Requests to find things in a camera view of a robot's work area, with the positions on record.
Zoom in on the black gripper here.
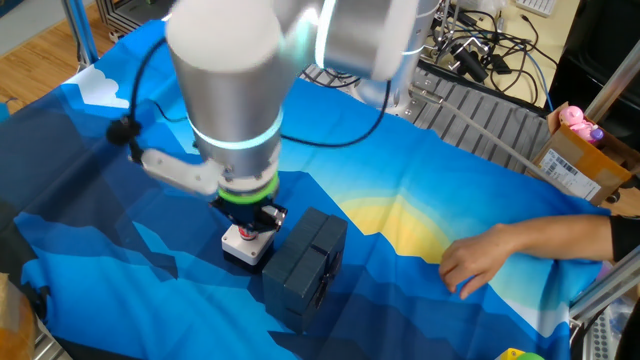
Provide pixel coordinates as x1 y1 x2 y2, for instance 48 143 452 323
208 194 289 237

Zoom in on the red push button grey box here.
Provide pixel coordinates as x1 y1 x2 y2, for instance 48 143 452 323
221 223 277 267

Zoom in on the dark grey block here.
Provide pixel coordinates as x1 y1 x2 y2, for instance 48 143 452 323
261 206 349 335

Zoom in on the green push button yellow box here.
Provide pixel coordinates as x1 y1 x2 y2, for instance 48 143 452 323
494 347 546 360

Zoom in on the person's forearm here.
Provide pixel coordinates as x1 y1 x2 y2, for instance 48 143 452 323
519 213 614 262

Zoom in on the person's hand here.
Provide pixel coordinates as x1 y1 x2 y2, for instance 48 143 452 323
438 223 527 301

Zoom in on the blue landscape print cloth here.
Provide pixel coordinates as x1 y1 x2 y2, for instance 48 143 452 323
0 19 614 360

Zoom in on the blue metal pole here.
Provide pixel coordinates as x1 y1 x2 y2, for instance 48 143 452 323
62 0 100 71

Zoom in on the brown paper package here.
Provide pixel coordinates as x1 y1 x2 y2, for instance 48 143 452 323
0 272 39 360

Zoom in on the pink toy figure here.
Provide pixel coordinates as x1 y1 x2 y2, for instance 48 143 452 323
558 104 605 145

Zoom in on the cardboard box with label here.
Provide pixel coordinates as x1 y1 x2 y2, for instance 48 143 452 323
524 102 640 209

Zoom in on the white keyboard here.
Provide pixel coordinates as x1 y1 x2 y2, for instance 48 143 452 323
514 0 559 18

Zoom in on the black shirt sleeve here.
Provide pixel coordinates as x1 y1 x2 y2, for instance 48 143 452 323
608 214 640 262

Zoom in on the black cabinet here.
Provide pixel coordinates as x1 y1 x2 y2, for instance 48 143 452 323
547 0 640 151

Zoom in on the green flange ring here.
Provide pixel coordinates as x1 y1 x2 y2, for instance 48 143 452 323
217 172 280 205

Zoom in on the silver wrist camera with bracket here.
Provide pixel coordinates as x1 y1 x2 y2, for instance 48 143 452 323
139 147 224 197

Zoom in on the black striped aluminium frame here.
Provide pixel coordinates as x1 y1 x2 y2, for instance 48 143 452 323
95 0 174 44

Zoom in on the beige hose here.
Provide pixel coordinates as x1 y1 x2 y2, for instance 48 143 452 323
409 85 581 196

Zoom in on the black cable tangle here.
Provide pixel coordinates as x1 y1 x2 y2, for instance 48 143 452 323
419 0 560 114

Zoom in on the aluminium frame bar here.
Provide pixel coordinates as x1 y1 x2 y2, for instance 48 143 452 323
569 244 640 324

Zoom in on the perforated metal bracket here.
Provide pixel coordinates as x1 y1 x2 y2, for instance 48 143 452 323
582 309 619 360

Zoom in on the aluminium frame post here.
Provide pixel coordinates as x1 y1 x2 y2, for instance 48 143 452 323
583 37 640 124

